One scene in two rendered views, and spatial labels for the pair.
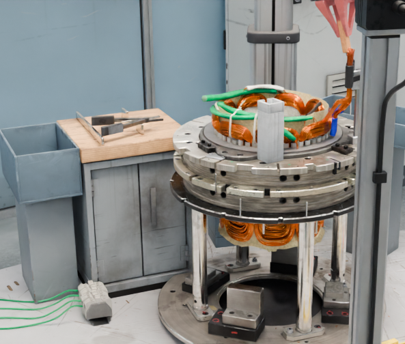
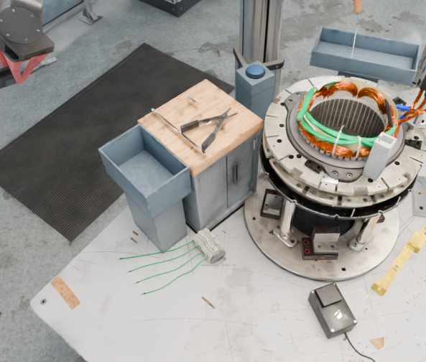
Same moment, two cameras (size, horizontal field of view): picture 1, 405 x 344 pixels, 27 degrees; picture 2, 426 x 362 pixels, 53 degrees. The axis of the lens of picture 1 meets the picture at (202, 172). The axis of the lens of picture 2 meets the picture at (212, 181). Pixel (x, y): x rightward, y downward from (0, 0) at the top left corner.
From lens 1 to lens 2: 0.92 m
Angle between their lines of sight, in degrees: 36
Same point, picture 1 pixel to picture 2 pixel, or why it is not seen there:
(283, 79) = (275, 13)
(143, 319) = (245, 248)
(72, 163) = (184, 178)
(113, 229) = (210, 197)
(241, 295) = (325, 235)
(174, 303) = (263, 232)
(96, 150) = (202, 164)
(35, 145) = (127, 146)
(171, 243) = (243, 184)
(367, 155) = not seen: outside the picture
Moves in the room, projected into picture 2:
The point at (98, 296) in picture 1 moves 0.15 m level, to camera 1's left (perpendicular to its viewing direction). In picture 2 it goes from (215, 248) to (154, 269)
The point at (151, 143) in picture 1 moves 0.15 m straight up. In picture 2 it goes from (238, 140) to (238, 84)
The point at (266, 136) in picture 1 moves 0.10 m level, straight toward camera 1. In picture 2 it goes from (378, 166) to (409, 212)
